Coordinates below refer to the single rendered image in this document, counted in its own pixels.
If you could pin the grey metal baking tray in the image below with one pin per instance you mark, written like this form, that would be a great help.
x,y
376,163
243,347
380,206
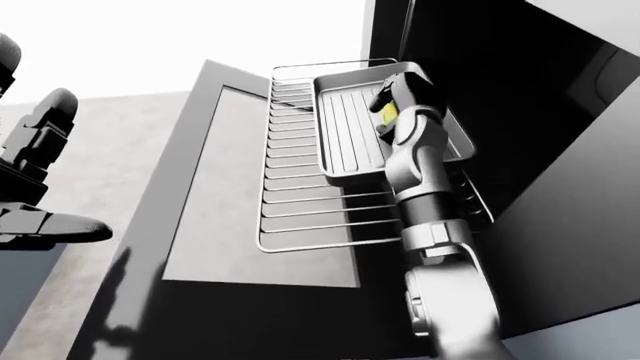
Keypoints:
x,y
350,127

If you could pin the black oven body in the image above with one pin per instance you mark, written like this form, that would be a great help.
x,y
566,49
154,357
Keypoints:
x,y
540,150

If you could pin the yellow corn cob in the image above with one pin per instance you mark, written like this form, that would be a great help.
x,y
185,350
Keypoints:
x,y
387,112

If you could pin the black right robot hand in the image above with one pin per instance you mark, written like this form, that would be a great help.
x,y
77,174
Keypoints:
x,y
407,93

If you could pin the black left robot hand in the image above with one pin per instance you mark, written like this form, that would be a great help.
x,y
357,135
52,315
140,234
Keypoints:
x,y
45,131

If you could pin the black oven door with window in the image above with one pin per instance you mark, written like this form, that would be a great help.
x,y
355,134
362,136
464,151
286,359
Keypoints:
x,y
240,210

